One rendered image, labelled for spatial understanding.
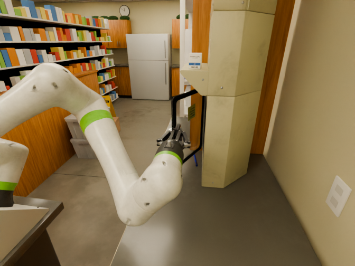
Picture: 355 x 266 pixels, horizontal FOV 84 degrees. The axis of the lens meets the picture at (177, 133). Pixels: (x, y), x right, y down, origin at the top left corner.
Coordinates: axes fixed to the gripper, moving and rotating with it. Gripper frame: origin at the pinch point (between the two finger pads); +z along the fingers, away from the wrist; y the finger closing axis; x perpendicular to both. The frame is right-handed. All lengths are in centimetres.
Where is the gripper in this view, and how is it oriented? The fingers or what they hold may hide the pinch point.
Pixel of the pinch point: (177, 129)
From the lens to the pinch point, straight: 84.3
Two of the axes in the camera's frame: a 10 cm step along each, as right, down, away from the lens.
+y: -9.9, -0.6, 1.0
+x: -0.1, 9.1, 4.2
